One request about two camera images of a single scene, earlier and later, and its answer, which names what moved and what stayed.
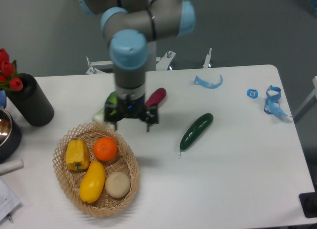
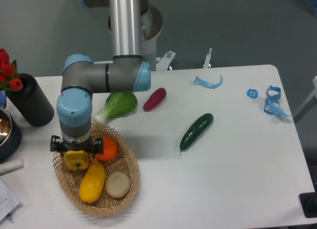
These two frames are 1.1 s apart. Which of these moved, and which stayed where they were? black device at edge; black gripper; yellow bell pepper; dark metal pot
Moved: black gripper
Stayed: yellow bell pepper; black device at edge; dark metal pot
